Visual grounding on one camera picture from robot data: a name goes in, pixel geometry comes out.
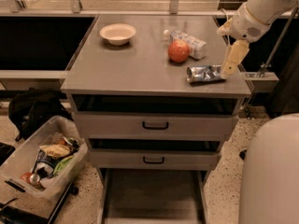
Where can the metal clamp rod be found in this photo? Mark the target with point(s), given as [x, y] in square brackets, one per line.
[267, 64]

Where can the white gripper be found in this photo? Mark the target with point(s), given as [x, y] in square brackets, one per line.
[247, 24]

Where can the crushed redbull can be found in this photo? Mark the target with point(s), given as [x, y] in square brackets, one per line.
[204, 73]

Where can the white bowl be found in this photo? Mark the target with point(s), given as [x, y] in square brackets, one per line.
[118, 34]

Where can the blue white snack bag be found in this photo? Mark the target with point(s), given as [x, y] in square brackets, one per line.
[44, 165]

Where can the open bottom drawer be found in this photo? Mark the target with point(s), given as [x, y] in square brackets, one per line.
[152, 197]

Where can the yellow chip bag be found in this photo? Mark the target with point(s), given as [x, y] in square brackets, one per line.
[56, 151]

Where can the red apple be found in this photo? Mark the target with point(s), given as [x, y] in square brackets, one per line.
[178, 51]

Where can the white plastic bottle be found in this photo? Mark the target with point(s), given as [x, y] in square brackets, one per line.
[197, 46]

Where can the small can in bin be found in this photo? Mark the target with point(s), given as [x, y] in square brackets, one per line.
[34, 179]

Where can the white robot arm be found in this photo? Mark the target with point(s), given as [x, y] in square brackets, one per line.
[269, 192]

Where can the top grey drawer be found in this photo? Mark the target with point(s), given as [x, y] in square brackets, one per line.
[143, 126]

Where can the green snack bag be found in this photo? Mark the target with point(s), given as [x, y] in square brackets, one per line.
[62, 164]

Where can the black backpack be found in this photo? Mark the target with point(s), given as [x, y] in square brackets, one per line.
[28, 111]

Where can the grey drawer cabinet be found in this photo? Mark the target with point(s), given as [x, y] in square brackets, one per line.
[138, 78]

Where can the clear plastic bin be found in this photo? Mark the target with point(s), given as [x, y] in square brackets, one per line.
[23, 159]

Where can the middle grey drawer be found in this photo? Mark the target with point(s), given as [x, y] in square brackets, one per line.
[151, 159]

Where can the black office chair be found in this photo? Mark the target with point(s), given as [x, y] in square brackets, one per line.
[242, 154]

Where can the grey drawer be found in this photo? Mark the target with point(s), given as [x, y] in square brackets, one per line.
[143, 126]
[151, 159]

